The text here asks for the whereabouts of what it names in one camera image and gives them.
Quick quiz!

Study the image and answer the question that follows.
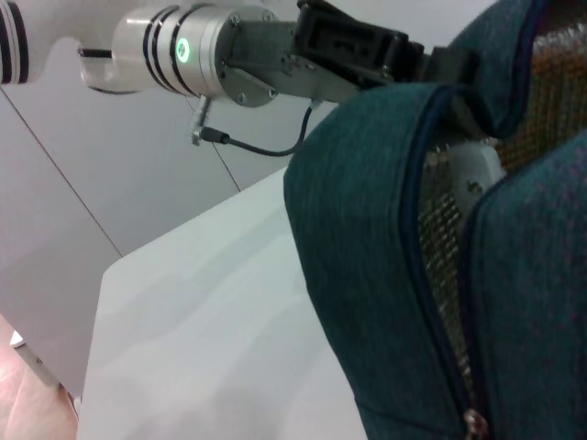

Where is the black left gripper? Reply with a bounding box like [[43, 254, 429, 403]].
[[292, 0, 491, 139]]

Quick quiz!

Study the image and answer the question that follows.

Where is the teal fabric zipper bag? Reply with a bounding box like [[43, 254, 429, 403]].
[[282, 0, 587, 440]]

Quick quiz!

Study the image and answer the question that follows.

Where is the white table leg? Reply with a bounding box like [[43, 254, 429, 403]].
[[8, 328, 83, 417]]

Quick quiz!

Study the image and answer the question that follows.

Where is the left arm cable with plug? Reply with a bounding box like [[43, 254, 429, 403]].
[[186, 94, 323, 160]]

